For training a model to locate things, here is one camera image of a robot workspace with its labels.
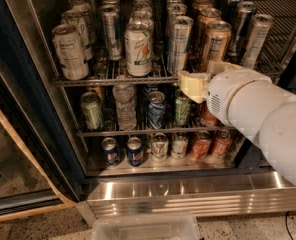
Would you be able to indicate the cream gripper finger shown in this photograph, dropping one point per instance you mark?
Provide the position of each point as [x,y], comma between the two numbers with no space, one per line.
[194,85]
[216,67]

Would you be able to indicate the orange tall can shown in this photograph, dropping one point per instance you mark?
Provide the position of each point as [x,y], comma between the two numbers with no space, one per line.
[215,42]
[198,5]
[205,16]

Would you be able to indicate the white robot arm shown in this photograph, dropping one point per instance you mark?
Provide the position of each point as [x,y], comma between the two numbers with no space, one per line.
[248,101]

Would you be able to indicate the light green can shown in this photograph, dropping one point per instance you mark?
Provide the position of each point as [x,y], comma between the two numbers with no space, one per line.
[182,108]

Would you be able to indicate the orange soda can middle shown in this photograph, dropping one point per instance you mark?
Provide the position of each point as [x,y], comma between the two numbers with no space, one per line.
[206,118]

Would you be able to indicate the blue white can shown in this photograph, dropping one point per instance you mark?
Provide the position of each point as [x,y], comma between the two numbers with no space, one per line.
[156,109]

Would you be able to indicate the front silver tall can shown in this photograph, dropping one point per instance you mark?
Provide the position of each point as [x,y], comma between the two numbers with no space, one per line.
[179,43]

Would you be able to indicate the silver tall can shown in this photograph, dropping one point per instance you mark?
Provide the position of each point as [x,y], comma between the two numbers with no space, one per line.
[179,43]
[173,10]
[111,20]

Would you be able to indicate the bottom white can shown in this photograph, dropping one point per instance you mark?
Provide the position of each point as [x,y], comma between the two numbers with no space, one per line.
[179,145]

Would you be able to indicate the bottom left orange can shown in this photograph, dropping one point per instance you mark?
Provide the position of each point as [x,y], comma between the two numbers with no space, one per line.
[201,144]

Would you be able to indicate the front right silver can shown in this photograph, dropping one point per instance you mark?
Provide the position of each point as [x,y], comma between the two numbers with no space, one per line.
[258,30]

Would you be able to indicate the bottom right orange can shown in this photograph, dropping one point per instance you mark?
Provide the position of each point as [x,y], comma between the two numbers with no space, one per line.
[222,143]

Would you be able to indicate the bottom 7up can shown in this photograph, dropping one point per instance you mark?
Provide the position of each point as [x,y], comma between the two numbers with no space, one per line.
[159,147]

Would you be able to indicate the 7up can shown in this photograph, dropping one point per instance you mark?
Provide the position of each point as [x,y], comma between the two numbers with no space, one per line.
[159,147]
[138,49]
[144,17]

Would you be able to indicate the front 7up can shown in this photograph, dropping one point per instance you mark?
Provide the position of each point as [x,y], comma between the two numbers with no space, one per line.
[138,49]

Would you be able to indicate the right pepsi can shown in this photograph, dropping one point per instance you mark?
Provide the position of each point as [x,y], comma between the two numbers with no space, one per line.
[135,151]

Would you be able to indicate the pepsi can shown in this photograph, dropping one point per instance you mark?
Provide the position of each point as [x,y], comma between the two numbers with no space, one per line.
[135,151]
[110,151]

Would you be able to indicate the left pepsi can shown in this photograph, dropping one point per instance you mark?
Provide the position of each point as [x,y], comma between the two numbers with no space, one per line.
[110,151]

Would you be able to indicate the green can middle shelf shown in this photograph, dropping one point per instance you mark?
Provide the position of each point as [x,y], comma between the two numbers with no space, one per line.
[92,110]

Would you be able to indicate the stainless fridge base panel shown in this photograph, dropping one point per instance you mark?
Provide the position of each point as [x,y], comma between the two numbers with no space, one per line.
[204,196]

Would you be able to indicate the silver tall can left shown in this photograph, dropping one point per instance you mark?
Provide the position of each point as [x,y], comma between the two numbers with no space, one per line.
[111,20]

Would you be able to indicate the front white can left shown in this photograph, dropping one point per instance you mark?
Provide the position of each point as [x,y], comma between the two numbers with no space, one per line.
[69,49]

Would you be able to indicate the open glass fridge door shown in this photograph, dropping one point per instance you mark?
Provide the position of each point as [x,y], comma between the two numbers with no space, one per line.
[40,154]

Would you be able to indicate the clear water bottle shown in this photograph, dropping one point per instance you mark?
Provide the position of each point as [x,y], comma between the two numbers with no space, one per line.
[125,106]

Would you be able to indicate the clear plastic bin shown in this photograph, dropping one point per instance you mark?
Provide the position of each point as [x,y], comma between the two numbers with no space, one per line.
[162,226]

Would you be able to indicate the middle wire shelf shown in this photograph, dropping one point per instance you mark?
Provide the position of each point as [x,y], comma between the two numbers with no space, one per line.
[111,128]

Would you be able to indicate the wire shelf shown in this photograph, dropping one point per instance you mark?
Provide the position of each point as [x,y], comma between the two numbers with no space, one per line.
[111,128]
[269,62]

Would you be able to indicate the top wire shelf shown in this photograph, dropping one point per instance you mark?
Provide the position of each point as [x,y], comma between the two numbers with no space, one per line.
[269,62]

